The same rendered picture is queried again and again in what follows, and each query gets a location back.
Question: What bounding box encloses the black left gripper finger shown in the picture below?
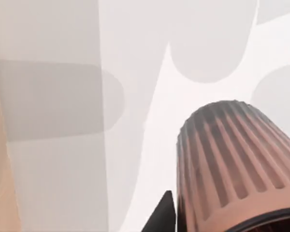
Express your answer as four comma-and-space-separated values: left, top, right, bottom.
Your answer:
140, 190, 177, 232

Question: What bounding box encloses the ribbed terracotta plant pot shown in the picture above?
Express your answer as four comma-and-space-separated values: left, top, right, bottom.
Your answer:
175, 100, 290, 232

